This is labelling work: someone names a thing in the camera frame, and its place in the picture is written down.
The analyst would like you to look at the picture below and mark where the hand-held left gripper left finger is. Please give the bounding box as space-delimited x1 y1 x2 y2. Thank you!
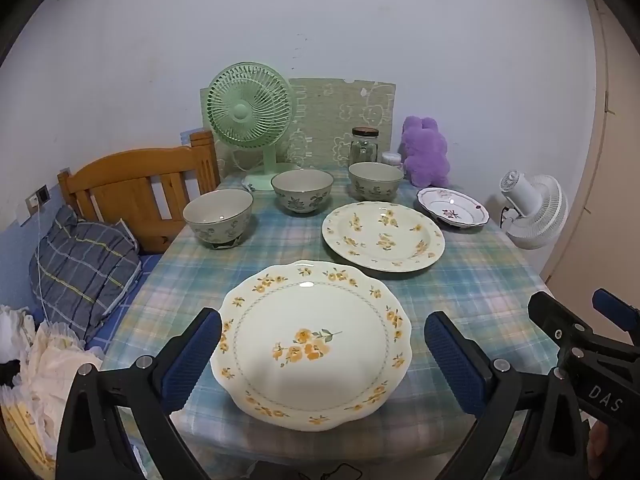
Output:
55 307 223 480

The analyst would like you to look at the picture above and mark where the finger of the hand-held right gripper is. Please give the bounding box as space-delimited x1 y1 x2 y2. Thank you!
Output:
528 291 640 380
592 289 640 347

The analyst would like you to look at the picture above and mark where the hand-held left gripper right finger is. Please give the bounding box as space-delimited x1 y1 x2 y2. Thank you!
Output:
425 311 588 480

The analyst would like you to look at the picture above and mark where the green floral ceramic bowl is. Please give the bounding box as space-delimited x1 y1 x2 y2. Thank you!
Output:
270 168 335 216
348 161 405 204
182 189 255 250

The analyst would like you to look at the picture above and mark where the deep yellow floral plate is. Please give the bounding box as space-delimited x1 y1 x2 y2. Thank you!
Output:
321 201 446 274

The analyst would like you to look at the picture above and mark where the small red floral plate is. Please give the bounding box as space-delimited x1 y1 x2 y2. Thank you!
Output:
416 187 490 231

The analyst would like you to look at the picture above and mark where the person's right hand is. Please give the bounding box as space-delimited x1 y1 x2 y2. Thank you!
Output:
590 417 607 468

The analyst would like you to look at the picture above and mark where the plaid tablecloth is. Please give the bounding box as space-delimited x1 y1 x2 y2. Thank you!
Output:
102 167 556 461

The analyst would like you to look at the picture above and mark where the white desk fan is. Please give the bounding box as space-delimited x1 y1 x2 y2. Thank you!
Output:
497 170 570 251

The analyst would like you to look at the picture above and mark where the grey plaid pillow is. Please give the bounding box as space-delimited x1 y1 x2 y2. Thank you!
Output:
28 204 144 345

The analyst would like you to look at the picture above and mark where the white ruffled cloth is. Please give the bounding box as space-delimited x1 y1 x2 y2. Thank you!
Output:
0 304 105 480

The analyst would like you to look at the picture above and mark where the beige door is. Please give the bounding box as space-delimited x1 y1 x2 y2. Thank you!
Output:
540 0 640 346

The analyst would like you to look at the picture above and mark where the wooden bed headboard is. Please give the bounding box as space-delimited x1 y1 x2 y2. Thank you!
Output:
56 130 222 255

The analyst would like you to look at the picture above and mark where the purple plush toy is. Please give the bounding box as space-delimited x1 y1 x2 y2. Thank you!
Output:
400 115 450 187

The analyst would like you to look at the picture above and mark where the glass jar with dark lid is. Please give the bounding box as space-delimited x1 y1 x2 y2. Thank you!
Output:
350 127 380 166

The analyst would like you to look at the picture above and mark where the green desk fan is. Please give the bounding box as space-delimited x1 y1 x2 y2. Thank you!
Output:
206 61 302 192

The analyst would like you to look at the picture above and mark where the green printed foam mat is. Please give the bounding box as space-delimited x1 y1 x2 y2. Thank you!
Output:
200 78 397 177

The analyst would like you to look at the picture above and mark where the white fan power cable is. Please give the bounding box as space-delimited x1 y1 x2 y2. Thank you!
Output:
231 154 257 193

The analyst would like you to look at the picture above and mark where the wall socket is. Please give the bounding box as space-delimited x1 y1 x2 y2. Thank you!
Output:
25 184 52 209

